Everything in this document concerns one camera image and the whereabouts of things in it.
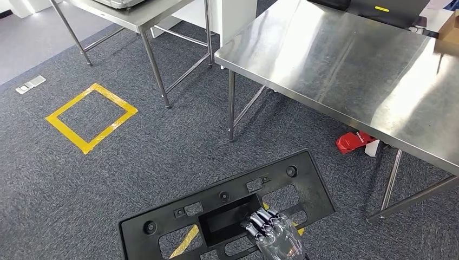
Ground black case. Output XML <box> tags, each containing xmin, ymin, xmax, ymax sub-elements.
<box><xmin>307</xmin><ymin>0</ymin><xmax>352</xmax><ymax>12</ymax></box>

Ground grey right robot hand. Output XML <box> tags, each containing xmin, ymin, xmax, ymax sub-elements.
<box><xmin>241</xmin><ymin>208</ymin><xmax>306</xmax><ymax>260</ymax></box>

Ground grey metal tray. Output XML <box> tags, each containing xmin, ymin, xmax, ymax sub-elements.
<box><xmin>92</xmin><ymin>0</ymin><xmax>146</xmax><ymax>10</ymax></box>

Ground white cabinet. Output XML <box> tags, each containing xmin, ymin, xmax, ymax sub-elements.
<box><xmin>150</xmin><ymin>0</ymin><xmax>258</xmax><ymax>47</ymax></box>

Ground black plastic plate bracket part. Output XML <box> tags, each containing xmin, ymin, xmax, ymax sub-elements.
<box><xmin>117</xmin><ymin>148</ymin><xmax>337</xmax><ymax>260</ymax></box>

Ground silver floor outlet plate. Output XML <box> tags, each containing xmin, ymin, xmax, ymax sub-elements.
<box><xmin>15</xmin><ymin>75</ymin><xmax>47</xmax><ymax>95</ymax></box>

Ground red box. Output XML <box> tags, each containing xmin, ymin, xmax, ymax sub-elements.
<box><xmin>335</xmin><ymin>131</ymin><xmax>377</xmax><ymax>155</ymax></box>

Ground stainless steel workbench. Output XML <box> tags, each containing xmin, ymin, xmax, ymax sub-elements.
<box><xmin>214</xmin><ymin>0</ymin><xmax>459</xmax><ymax>225</ymax></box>

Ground brown cardboard box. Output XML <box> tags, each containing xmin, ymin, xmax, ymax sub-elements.
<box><xmin>437</xmin><ymin>9</ymin><xmax>459</xmax><ymax>46</ymax></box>

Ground stainless steel table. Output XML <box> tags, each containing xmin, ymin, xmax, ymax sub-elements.
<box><xmin>48</xmin><ymin>0</ymin><xmax>216</xmax><ymax>109</ymax></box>

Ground small white box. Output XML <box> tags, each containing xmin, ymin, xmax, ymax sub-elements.
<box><xmin>364</xmin><ymin>139</ymin><xmax>381</xmax><ymax>158</ymax></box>

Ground black equipment box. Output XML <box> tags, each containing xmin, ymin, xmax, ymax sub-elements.
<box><xmin>346</xmin><ymin>0</ymin><xmax>431</xmax><ymax>30</ymax></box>

